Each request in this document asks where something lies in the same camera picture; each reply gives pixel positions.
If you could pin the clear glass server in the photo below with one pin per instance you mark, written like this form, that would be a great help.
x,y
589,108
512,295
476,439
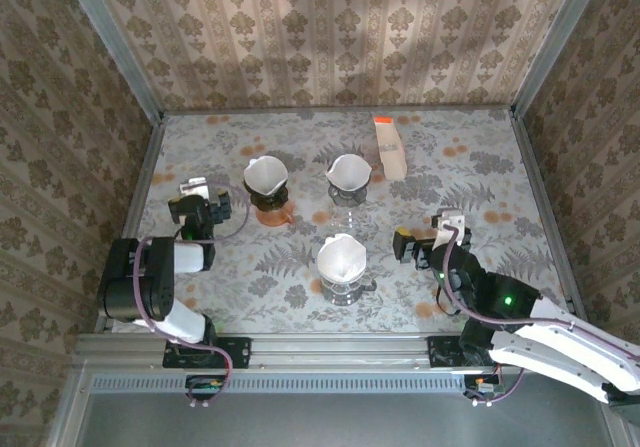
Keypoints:
x,y
346,217

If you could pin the small control board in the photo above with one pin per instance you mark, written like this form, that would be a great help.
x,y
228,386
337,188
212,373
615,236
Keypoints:
x,y
485,387
205,387

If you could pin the aluminium frame post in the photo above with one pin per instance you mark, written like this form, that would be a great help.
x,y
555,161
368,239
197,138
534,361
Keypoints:
x,y
553,42
119,42

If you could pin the aluminium side table rail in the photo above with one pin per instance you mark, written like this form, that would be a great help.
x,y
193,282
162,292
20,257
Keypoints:
x,y
550,217
131,217

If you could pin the dark olive coffee dripper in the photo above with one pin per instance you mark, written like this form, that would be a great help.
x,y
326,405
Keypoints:
x,y
270,199

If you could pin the aluminium back table rail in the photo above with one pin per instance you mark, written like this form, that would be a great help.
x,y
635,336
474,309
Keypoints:
x,y
340,110

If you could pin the white paper coffee filter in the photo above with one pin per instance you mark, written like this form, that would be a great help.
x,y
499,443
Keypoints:
x,y
347,172
265,173
342,257

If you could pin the grey metal base panel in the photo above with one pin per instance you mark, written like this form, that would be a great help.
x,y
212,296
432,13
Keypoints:
x,y
350,419

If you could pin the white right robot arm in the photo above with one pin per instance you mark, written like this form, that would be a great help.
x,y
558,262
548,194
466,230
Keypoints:
x,y
575,357

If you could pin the aluminium front mounting rail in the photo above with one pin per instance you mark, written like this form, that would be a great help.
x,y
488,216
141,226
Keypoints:
x,y
340,352

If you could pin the floral patterned table cover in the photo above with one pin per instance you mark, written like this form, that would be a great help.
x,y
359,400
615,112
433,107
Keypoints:
x,y
200,137

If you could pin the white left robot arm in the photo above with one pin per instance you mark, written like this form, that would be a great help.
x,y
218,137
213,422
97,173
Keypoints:
x,y
135,287

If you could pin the orange glass server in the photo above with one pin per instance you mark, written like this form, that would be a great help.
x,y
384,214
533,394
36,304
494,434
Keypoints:
x,y
272,218

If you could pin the coffee filter pack orange tab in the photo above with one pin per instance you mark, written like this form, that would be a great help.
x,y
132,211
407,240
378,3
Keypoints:
x,y
391,152

